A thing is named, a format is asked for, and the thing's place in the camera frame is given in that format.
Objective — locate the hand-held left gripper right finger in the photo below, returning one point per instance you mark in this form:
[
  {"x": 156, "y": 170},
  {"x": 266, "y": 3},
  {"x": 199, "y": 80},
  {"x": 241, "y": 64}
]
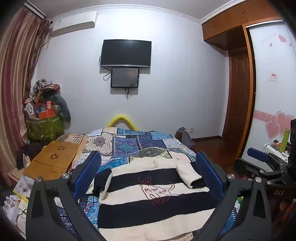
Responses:
[{"x": 209, "y": 177}]

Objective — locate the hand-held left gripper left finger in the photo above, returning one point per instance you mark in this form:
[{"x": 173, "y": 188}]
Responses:
[{"x": 89, "y": 172}]

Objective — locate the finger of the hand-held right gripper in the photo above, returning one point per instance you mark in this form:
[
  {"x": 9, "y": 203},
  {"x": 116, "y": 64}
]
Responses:
[
  {"x": 249, "y": 168},
  {"x": 257, "y": 154}
]

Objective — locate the navy and cream striped sweater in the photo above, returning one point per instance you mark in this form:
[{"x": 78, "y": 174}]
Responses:
[{"x": 150, "y": 208}]

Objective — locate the pile of patterned clothes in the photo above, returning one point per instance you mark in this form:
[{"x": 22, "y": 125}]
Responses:
[{"x": 42, "y": 87}]

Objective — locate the green bottle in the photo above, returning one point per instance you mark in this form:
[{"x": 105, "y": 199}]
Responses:
[{"x": 284, "y": 141}]

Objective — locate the wooden lap desk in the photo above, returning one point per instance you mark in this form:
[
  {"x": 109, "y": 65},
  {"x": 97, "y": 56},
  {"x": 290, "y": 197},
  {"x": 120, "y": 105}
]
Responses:
[{"x": 53, "y": 160}]

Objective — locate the dark grey bag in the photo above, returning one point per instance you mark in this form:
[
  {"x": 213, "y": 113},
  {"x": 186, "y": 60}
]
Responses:
[{"x": 183, "y": 136}]

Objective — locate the blue patchwork blanket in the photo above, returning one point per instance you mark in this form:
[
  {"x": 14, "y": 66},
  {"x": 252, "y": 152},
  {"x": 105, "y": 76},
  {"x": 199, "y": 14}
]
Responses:
[{"x": 129, "y": 143}]

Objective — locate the white heart-print wardrobe door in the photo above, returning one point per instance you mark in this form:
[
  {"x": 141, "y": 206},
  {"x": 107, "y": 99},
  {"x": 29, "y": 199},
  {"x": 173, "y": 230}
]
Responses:
[{"x": 270, "y": 97}]

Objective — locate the brown wooden door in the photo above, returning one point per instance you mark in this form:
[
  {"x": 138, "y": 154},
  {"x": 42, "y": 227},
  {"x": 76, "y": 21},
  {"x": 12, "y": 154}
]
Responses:
[{"x": 238, "y": 97}]

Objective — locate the yellow foam arch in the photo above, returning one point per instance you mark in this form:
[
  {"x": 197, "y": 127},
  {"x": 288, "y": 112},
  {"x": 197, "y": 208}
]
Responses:
[{"x": 122, "y": 119}]

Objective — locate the green fabric bag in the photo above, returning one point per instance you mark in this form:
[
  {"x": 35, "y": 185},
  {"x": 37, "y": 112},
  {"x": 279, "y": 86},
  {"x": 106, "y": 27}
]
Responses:
[{"x": 44, "y": 128}]

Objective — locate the dark purple cloth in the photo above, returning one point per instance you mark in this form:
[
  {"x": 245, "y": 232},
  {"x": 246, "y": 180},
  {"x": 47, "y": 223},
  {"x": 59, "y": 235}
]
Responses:
[{"x": 27, "y": 153}]

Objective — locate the flat orange box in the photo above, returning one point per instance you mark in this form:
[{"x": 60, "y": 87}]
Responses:
[{"x": 47, "y": 114}]

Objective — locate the small red box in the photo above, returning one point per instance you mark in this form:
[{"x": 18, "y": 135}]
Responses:
[{"x": 49, "y": 105}]

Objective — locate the paper note sticker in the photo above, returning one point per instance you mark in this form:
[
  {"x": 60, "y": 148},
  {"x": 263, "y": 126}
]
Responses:
[{"x": 273, "y": 77}]

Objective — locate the pile of papers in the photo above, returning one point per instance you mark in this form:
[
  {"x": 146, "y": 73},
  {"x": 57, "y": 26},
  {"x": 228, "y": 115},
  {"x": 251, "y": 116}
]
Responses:
[{"x": 13, "y": 204}]

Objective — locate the striped pink curtain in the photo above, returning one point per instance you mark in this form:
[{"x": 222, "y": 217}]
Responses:
[{"x": 16, "y": 69}]

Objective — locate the wooden overhead cabinet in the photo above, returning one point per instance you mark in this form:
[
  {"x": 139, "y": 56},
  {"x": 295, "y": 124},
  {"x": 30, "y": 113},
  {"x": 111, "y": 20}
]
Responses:
[{"x": 233, "y": 20}]

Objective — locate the white air conditioner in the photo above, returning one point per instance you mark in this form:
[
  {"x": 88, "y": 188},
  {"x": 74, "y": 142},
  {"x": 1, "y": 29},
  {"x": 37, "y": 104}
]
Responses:
[{"x": 74, "y": 23}]

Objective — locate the small black wall monitor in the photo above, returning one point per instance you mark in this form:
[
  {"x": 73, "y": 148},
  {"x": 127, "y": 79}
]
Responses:
[{"x": 124, "y": 77}]

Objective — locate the black wall television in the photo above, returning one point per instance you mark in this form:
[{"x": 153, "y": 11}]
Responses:
[{"x": 126, "y": 53}]

